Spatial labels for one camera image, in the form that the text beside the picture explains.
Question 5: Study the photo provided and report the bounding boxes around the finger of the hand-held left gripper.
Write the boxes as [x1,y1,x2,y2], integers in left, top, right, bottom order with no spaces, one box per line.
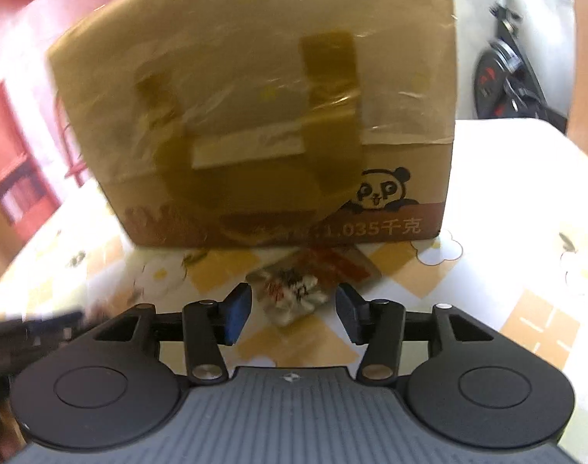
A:
[33,312,85,345]

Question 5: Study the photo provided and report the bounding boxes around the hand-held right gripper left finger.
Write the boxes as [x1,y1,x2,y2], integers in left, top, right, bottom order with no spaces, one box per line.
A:
[94,283,253,387]

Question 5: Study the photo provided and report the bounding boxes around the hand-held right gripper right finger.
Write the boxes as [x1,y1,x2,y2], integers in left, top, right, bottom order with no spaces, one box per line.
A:
[335,281,496,387]

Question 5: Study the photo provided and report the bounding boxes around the taped cardboard box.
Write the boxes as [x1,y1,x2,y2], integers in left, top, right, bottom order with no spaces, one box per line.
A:
[47,0,458,251]

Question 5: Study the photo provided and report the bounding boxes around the orange flat snack packet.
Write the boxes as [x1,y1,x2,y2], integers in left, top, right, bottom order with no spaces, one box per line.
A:
[298,246,382,282]

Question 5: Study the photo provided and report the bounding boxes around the checkered tablecloth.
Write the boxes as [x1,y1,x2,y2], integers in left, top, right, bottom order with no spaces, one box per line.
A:
[0,120,588,448]

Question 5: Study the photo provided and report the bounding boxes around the printed room backdrop cloth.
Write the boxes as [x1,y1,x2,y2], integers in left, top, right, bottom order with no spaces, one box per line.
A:
[0,0,147,235]

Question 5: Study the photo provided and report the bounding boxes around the black exercise bike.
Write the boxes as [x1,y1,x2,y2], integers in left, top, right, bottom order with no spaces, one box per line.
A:
[472,0,578,123]

